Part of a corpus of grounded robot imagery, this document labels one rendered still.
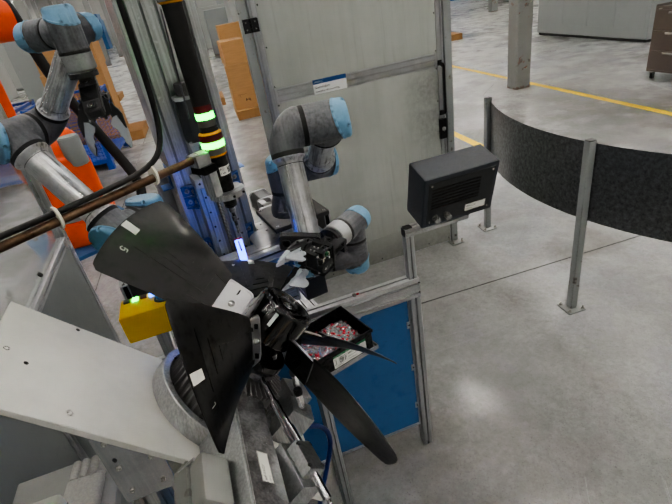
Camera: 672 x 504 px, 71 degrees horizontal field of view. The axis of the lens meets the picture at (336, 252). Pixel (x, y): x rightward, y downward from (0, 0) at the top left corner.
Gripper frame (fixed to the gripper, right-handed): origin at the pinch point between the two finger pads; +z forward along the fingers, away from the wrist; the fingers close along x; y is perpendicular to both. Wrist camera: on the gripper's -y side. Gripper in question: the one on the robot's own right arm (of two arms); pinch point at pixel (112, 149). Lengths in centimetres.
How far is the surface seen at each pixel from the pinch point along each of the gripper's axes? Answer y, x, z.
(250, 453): -84, -16, 35
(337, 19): 129, -112, -12
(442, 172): -20, -89, 25
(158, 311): -19.5, 1.8, 42.1
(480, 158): -18, -103, 24
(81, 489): -55, 25, 60
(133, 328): -19.5, 9.8, 45.0
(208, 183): -53, -22, -1
